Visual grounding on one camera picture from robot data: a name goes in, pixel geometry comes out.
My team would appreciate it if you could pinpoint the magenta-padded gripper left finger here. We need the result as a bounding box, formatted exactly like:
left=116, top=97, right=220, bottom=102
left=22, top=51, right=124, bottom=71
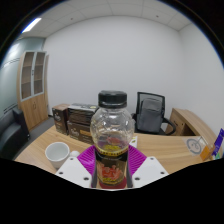
left=54, top=145, right=98, bottom=189

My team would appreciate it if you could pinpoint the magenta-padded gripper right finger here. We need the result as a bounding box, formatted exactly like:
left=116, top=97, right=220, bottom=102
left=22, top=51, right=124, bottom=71
left=127, top=144, right=170, bottom=189

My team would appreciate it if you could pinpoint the clear drink bottle black cap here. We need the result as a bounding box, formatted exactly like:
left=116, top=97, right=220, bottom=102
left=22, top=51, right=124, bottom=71
left=89, top=89, right=136, bottom=190

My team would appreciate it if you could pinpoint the small white ball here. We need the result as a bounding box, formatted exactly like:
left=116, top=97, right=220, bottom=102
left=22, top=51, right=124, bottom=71
left=69, top=150, right=81, bottom=159

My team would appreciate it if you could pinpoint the white mug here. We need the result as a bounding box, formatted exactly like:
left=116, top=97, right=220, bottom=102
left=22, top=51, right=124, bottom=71
left=44, top=141, right=71, bottom=170

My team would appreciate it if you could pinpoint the white and green leaflet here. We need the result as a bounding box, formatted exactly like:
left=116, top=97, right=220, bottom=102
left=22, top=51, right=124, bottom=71
left=129, top=134, right=139, bottom=148

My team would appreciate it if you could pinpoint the grey backpack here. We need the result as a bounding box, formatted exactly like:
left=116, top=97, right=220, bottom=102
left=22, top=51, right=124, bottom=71
left=137, top=97, right=164, bottom=134

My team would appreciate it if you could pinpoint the flat dark brown box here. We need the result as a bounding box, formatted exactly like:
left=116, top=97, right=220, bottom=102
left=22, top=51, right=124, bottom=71
left=67, top=103, right=100, bottom=127

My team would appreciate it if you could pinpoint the orange box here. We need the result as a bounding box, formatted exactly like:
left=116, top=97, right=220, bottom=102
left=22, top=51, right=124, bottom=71
left=199, top=143, right=216, bottom=162

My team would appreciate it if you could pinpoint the wooden side desk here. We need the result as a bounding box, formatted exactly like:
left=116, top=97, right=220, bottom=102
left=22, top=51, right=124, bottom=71
left=165, top=107, right=218, bottom=148

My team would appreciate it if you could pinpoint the black leather sofa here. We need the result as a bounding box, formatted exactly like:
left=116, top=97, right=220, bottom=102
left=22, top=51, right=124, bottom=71
left=0, top=107, right=31, bottom=161

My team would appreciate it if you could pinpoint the wooden cabinet with glass doors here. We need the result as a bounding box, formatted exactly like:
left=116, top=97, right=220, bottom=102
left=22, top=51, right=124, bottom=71
left=16, top=50, right=50, bottom=131

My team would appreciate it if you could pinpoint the black mesh office chair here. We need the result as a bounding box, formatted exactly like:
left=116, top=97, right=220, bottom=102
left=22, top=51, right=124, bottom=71
left=131, top=91, right=177, bottom=136

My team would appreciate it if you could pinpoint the purple standing card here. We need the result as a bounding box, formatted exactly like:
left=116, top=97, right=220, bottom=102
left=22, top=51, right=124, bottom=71
left=212, top=128, right=224, bottom=158

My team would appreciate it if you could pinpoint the ceiling light panel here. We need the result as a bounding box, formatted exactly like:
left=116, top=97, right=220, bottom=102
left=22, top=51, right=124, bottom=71
left=21, top=17, right=43, bottom=34

